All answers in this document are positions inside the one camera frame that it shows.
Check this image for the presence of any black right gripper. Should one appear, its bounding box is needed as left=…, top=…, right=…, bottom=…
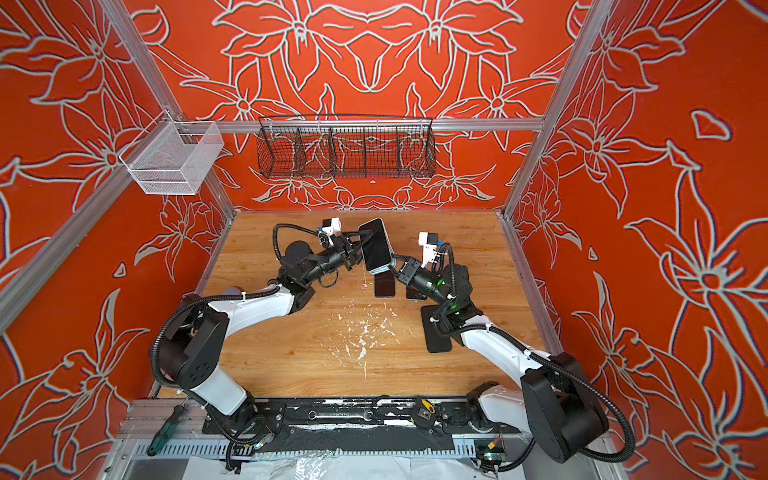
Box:
left=382, top=254, right=456, bottom=313

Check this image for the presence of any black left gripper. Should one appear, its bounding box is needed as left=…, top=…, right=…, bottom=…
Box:
left=302, top=232, right=372, bottom=288

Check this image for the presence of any black phone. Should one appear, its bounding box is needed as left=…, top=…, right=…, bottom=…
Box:
left=374, top=271, right=396, bottom=298
left=358, top=218, right=396, bottom=275
left=406, top=286, right=426, bottom=301

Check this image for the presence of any black phone case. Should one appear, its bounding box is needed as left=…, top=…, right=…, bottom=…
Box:
left=420, top=305, right=452, bottom=354

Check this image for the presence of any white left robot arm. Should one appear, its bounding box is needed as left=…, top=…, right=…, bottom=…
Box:
left=149, top=223, right=373, bottom=416

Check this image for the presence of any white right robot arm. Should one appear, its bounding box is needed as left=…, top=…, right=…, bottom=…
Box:
left=389, top=256, right=636, bottom=463

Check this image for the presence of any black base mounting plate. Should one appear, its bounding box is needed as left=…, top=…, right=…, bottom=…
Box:
left=203, top=395, right=519, bottom=439

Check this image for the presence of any green circuit board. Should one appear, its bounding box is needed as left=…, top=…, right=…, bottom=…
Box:
left=475, top=441, right=508, bottom=472

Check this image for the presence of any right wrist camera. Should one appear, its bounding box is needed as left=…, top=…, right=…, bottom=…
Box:
left=418, top=231, right=443, bottom=268

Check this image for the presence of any black wire basket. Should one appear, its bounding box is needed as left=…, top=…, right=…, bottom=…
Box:
left=256, top=115, right=437, bottom=180

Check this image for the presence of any white slotted cable duct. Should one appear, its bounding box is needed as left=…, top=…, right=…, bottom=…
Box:
left=130, top=438, right=477, bottom=461

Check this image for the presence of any white wire basket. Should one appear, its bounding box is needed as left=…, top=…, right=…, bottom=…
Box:
left=120, top=121, right=224, bottom=196

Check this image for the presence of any aluminium horizontal back rail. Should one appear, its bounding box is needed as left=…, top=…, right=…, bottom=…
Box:
left=173, top=117, right=546, bottom=136

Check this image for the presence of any green handled screwdriver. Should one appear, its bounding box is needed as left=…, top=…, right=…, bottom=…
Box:
left=146, top=404, right=186, bottom=457

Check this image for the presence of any aluminium frame post right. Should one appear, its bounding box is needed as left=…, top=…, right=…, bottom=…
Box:
left=501, top=0, right=614, bottom=221

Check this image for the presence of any aluminium frame post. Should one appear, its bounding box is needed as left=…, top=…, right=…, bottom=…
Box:
left=98, top=0, right=236, bottom=217
left=501, top=0, right=614, bottom=221

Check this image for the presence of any aluminium frame post left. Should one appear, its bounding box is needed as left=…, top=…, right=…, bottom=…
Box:
left=98, top=0, right=236, bottom=217

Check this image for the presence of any aluminium left side rail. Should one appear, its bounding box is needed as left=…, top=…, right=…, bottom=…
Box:
left=1, top=168, right=132, bottom=334

